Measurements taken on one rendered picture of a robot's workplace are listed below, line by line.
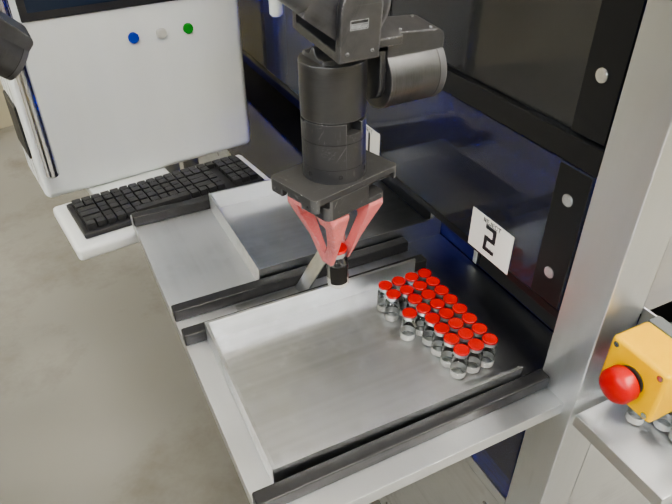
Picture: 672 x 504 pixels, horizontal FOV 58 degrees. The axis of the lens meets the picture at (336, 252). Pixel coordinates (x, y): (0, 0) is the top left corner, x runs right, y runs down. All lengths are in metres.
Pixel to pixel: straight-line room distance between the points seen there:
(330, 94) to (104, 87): 0.95
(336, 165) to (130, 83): 0.94
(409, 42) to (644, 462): 0.55
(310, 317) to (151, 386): 1.23
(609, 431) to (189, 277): 0.64
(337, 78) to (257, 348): 0.47
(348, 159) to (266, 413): 0.38
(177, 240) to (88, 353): 1.20
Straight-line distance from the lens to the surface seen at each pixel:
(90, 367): 2.21
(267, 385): 0.82
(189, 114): 1.49
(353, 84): 0.51
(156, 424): 1.97
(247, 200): 1.19
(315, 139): 0.52
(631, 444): 0.84
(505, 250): 0.83
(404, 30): 0.53
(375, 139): 1.06
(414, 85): 0.54
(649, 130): 0.64
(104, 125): 1.43
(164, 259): 1.06
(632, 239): 0.68
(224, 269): 1.02
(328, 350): 0.86
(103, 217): 1.31
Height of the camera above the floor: 1.49
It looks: 36 degrees down
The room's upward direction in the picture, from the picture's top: straight up
